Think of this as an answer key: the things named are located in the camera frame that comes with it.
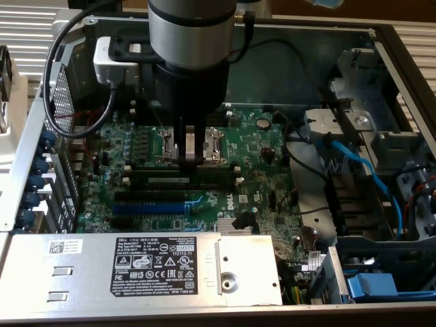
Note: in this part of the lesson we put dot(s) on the round coin battery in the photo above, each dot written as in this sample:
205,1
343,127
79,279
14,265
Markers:
262,123

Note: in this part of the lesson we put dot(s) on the long black expansion slot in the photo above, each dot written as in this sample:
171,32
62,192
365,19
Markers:
150,195

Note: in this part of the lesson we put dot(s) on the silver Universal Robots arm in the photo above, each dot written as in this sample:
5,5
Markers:
190,34

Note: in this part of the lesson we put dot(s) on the metal rear port block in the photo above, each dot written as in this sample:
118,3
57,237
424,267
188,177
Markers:
77,150

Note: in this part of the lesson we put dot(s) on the white QR code sticker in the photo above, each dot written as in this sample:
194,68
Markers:
64,246

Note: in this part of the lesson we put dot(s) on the black rating label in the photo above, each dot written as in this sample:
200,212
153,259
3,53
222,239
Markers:
153,265

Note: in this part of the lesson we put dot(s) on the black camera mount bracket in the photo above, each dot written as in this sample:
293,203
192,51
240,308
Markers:
119,51

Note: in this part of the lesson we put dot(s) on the green Dell motherboard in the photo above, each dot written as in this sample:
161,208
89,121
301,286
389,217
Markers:
259,160

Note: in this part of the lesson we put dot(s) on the blue expansion slot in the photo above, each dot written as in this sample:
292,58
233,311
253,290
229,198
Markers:
150,208

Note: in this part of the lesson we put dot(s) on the grey metal disk bay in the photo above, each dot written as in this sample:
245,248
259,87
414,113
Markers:
361,119

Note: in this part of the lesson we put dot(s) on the black ribbed plastic bracket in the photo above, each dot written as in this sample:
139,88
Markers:
354,204

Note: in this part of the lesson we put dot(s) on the dark grey plastic disk bay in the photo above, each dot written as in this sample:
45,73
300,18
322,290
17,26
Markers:
391,252

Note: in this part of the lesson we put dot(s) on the metal CPU socket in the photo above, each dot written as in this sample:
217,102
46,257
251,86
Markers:
214,150

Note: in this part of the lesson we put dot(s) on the white barcode tag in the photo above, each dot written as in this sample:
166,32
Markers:
313,261

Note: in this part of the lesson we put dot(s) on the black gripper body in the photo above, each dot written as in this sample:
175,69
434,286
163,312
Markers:
194,88

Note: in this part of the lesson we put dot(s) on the green RAM stick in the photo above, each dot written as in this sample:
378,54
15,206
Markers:
160,179

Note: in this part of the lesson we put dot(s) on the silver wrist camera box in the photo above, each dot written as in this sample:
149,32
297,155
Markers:
102,68

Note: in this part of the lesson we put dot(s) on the short black expansion slot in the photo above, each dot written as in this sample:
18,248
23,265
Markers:
122,221

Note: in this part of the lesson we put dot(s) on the grey metal PC case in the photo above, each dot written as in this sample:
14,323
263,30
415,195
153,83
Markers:
255,75

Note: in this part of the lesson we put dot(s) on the small silver heatsink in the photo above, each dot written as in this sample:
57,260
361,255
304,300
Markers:
225,226

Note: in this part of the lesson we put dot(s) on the black plug on motherboard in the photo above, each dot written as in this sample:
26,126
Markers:
242,221

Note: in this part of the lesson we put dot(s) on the black computer part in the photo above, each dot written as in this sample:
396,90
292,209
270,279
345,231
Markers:
5,73

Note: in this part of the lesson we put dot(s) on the blue plastic card clip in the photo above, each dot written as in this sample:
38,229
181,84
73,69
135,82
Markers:
32,200
28,217
42,164
36,182
48,140

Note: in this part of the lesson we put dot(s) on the white parts rack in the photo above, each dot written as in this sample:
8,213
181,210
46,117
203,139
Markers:
20,88

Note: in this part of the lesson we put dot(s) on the silver power supply unit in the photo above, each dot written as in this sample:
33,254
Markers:
85,265

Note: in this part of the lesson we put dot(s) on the black RAM slot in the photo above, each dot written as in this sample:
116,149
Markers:
146,112
146,122
153,187
150,168

